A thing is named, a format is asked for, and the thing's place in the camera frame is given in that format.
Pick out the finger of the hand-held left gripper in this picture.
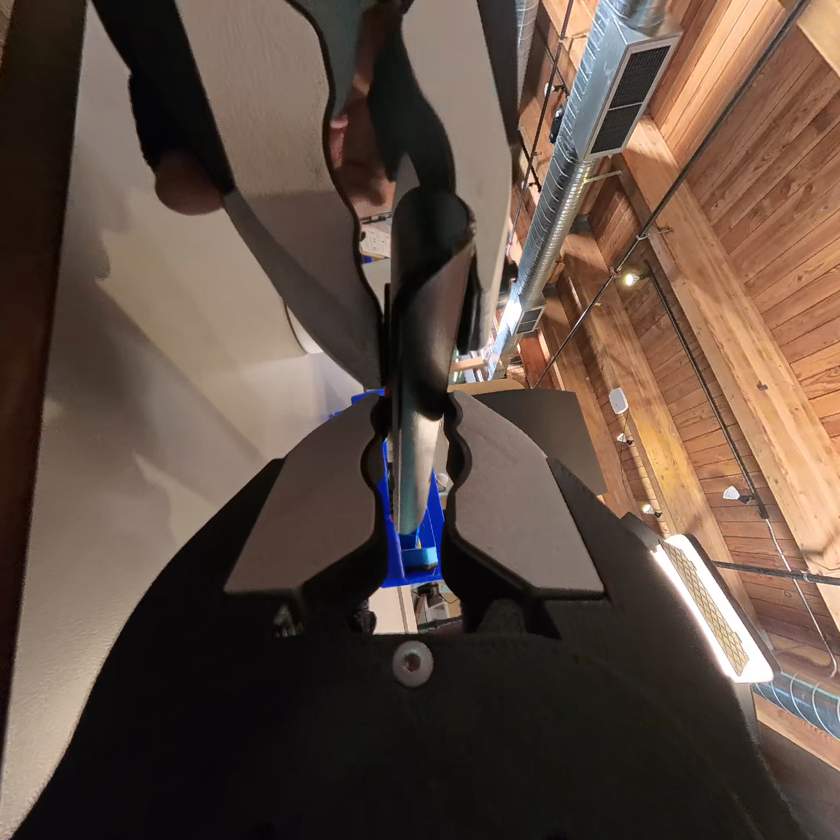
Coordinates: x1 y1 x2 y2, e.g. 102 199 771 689
367 0 514 352
177 0 385 385

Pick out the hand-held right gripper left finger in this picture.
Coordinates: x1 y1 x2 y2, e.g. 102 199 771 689
224 397 395 611

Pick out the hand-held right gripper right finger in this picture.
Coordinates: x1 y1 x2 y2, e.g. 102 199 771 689
441 392 605 627

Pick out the blue plastic bin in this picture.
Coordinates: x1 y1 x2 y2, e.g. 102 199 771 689
350 387 455 588

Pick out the black curved electronic device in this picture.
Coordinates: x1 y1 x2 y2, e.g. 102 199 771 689
386 189 479 536

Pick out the person's left hand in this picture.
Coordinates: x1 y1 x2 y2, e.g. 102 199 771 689
154 72 398 214

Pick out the black wood-edged panel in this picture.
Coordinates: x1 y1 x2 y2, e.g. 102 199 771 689
453 387 609 501

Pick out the softbox light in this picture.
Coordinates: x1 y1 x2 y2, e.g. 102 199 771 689
620 514 781 685

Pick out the silver spiral air duct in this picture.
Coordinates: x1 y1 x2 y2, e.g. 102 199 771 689
751 675 840 731
508 0 549 73

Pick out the silver air duct with vent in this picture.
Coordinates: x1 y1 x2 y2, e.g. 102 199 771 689
492 0 685 358

